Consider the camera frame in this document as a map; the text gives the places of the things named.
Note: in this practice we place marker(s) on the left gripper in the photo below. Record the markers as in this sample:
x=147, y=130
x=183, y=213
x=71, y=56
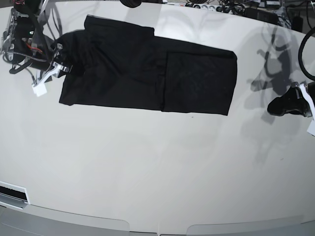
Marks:
x=296, y=101

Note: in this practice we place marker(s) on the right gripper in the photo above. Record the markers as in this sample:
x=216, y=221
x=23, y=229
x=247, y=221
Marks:
x=47, y=69

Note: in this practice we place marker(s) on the black t-shirt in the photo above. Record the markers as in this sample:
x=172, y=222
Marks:
x=123, y=65

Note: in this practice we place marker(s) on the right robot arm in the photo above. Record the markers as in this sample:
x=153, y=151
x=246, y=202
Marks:
x=29, y=42

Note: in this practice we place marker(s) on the black power adapter brick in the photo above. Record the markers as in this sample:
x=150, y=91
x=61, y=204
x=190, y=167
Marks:
x=261, y=15

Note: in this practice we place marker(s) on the black round object top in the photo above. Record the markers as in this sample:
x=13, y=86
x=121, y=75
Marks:
x=131, y=3

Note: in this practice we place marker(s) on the white power strip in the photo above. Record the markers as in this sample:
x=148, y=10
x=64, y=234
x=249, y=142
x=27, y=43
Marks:
x=234, y=7

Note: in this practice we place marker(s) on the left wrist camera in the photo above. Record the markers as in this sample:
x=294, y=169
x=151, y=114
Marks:
x=311, y=128

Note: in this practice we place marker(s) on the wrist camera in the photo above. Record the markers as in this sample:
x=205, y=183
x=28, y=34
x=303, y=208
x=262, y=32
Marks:
x=311, y=128
x=39, y=90

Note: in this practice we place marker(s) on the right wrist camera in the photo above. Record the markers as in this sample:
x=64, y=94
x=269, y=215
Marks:
x=39, y=90

